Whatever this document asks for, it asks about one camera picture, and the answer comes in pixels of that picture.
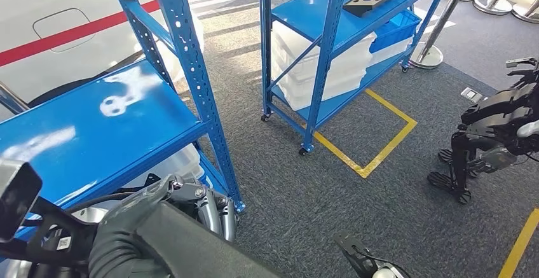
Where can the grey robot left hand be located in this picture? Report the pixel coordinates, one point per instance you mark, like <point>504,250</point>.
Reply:
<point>139,202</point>

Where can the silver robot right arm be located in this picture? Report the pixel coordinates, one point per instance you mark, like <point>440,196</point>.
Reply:
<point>385,272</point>

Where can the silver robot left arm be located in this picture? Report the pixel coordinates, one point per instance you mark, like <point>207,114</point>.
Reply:
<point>113,251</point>

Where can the black part inside crate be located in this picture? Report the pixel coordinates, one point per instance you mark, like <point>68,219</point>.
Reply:
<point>152,179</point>

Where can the blue metal shelf rack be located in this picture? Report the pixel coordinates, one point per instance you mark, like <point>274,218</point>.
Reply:
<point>307,10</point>
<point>105,141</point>

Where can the red barrier belt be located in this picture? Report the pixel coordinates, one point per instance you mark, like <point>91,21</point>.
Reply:
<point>63,34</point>

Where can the large white plastic bin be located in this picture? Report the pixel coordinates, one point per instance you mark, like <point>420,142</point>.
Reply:
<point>303,78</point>

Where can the yellow floor tape outline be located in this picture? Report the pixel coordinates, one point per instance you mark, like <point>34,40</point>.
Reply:
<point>389,143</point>

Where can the blue plastic crate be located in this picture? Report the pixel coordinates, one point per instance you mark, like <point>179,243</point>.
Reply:
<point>393,29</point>

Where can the floor socket plate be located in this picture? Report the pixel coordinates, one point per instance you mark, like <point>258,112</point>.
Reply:
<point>471,95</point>

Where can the black wheeled legged robot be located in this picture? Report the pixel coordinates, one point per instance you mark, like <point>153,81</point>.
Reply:
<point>492,111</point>

